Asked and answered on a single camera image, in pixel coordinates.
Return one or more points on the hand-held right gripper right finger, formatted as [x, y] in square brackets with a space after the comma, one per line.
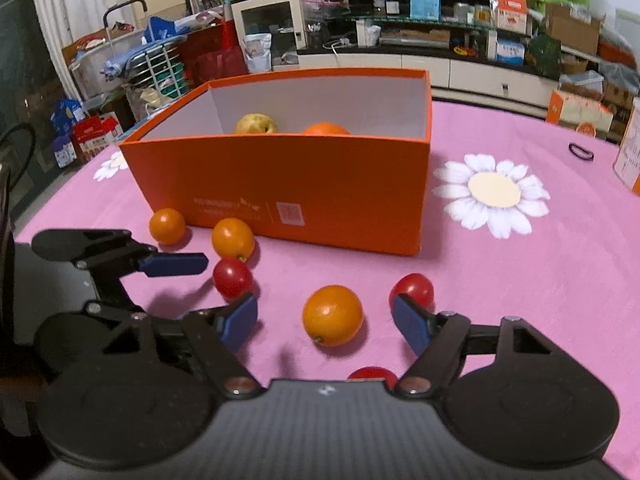
[411, 324]

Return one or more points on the red and white carton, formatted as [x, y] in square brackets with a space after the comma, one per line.
[95, 137]

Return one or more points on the blue cartons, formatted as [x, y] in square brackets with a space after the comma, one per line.
[65, 115]

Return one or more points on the blue plastic bag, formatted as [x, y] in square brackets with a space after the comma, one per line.
[160, 27]

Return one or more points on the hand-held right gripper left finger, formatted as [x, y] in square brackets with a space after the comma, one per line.
[240, 321]

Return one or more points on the white orange medicine box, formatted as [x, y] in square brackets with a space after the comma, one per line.
[510, 12]

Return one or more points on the orange cardboard box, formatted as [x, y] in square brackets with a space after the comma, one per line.
[325, 200]

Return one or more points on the white pouch bag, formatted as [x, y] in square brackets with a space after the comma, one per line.
[257, 52]

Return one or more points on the white glass door cabinet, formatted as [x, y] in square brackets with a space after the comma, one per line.
[236, 25]

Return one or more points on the white television stand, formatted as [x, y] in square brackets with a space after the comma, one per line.
[480, 75]

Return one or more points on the pink daisy tablecloth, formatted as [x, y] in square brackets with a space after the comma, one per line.
[500, 285]

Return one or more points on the yellow apple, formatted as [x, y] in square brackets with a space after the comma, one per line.
[256, 124]

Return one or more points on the red gift bag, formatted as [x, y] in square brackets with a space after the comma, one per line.
[210, 35]
[220, 67]

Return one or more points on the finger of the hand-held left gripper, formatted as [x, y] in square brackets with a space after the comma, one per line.
[172, 265]
[107, 308]

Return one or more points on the orange white fruit print box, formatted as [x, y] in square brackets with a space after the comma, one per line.
[580, 115]

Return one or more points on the red cherry tomato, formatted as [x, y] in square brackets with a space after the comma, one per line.
[232, 277]
[372, 374]
[412, 286]

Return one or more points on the large orange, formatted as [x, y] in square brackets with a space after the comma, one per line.
[325, 130]

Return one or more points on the brown cardboard box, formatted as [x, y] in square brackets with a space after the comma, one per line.
[572, 30]

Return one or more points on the small orange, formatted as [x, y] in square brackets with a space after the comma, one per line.
[167, 226]
[332, 315]
[232, 238]

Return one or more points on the orange and white carton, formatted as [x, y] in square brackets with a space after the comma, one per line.
[630, 155]

